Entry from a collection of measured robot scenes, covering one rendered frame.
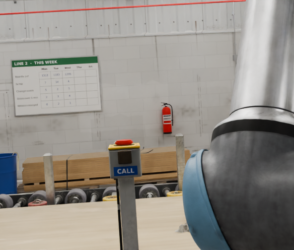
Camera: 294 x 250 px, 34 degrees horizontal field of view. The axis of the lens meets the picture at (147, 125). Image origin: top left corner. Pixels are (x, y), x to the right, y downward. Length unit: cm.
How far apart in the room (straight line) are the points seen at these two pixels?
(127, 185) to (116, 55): 717
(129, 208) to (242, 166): 64
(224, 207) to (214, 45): 808
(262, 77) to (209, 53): 796
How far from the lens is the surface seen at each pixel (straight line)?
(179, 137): 217
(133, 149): 105
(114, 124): 818
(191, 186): 49
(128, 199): 109
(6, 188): 660
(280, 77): 53
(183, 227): 154
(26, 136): 822
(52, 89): 815
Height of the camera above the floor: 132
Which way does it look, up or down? 3 degrees down
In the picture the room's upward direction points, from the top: 4 degrees counter-clockwise
